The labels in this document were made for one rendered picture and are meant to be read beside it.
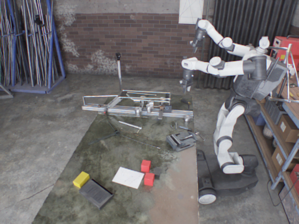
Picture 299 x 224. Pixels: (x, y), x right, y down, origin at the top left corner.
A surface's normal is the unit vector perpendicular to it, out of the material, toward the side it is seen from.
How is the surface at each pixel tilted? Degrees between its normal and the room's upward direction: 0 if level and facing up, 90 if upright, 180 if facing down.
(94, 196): 0
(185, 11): 90
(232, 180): 0
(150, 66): 90
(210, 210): 0
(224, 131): 90
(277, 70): 83
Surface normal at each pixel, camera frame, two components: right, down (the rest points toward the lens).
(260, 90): -0.47, 0.38
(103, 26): -0.15, 0.55
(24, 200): 0.00, -0.83
